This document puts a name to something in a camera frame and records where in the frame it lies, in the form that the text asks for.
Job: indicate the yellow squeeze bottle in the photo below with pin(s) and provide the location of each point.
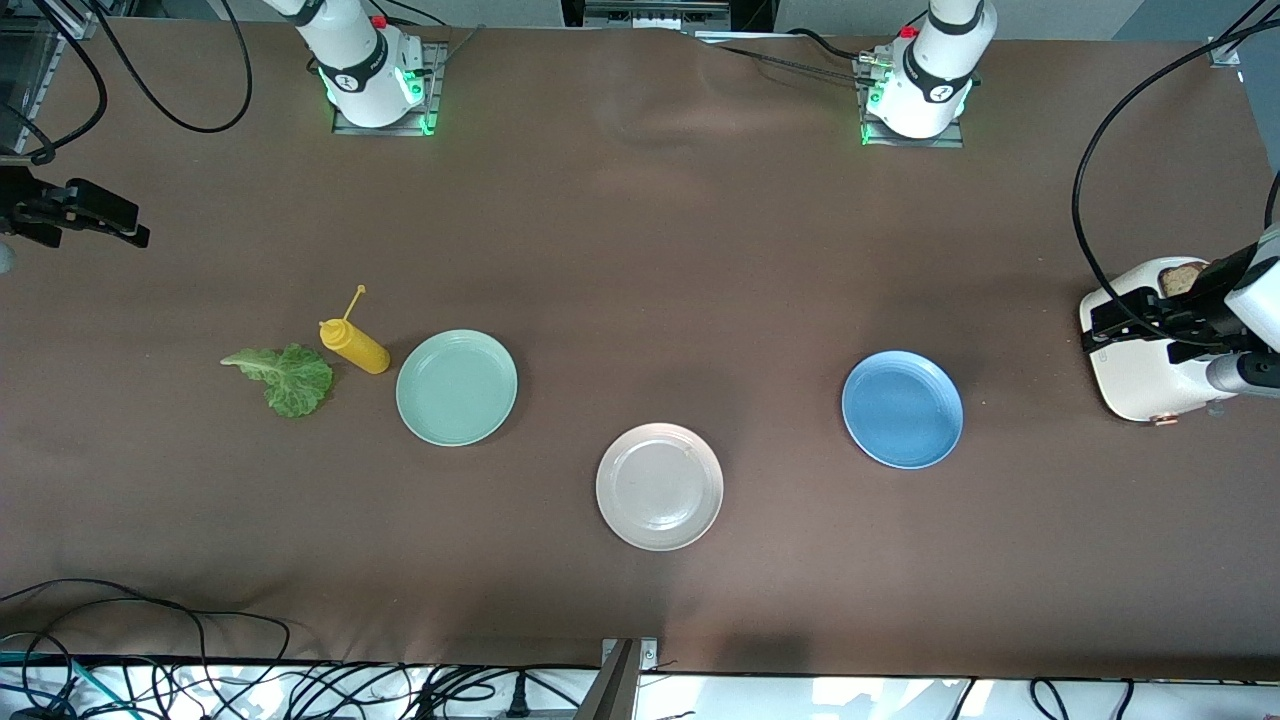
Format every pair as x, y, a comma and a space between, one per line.
355, 347

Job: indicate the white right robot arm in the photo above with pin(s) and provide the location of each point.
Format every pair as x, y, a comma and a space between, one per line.
355, 80

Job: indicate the blue plate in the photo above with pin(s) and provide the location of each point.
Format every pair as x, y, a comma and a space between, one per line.
902, 410

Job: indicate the black metal rack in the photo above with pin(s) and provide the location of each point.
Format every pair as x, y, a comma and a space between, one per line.
650, 12

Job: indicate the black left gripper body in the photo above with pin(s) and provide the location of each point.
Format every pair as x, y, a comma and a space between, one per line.
1203, 301

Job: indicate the black power plug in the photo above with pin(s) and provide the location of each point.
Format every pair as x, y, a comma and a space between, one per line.
517, 698

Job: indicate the aluminium frame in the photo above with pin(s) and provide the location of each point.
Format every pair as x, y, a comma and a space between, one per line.
30, 60

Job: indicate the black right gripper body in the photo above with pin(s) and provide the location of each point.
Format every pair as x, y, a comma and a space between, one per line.
22, 207

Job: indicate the white toaster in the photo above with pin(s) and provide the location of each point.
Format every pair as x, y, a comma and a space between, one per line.
1140, 385

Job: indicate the aluminium profile post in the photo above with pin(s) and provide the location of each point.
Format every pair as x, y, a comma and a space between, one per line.
615, 690

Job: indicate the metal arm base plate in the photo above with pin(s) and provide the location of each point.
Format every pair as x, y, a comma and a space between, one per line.
915, 142
430, 90

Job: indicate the green lettuce leaf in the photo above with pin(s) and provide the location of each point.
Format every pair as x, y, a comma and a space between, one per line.
295, 380

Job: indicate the metal corner bracket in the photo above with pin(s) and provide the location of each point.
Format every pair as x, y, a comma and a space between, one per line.
1222, 55

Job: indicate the brown bread slice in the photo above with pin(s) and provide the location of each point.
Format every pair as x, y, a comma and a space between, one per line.
1182, 280

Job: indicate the mint green plate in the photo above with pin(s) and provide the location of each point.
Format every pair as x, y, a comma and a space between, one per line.
457, 388

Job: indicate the beige plate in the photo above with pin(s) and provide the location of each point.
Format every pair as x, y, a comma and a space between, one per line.
660, 487

